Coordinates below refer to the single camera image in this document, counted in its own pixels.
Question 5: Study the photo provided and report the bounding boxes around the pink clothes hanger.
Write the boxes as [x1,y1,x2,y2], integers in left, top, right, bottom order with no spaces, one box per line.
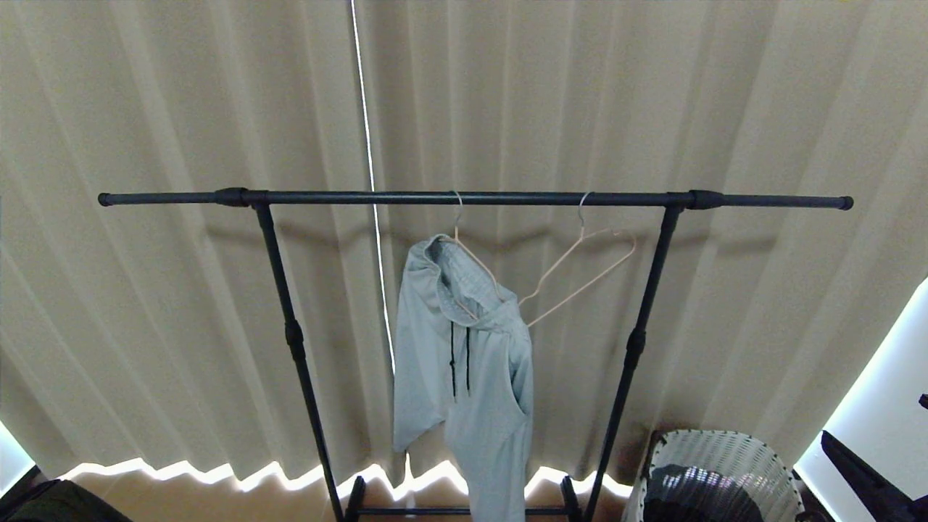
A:
[435,191,508,323]
[518,191,637,328]

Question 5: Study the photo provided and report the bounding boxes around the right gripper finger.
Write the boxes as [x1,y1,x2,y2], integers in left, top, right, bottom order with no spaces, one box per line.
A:
[821,430,928,522]

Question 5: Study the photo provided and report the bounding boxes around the pale grey shorts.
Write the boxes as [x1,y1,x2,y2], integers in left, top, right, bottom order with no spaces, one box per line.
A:
[393,233,535,522]

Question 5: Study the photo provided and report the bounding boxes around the black clothes rack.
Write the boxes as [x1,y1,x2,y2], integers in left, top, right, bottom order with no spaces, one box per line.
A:
[98,188,854,522]

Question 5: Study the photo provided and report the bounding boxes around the green garment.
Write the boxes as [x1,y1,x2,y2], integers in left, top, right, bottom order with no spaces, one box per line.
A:
[7,478,135,522]

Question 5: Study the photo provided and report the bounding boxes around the beige curtain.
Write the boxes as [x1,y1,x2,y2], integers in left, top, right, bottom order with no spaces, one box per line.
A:
[0,0,928,501]

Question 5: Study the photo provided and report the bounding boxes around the white laundry basket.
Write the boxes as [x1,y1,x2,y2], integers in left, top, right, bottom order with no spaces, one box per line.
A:
[623,429,807,522]

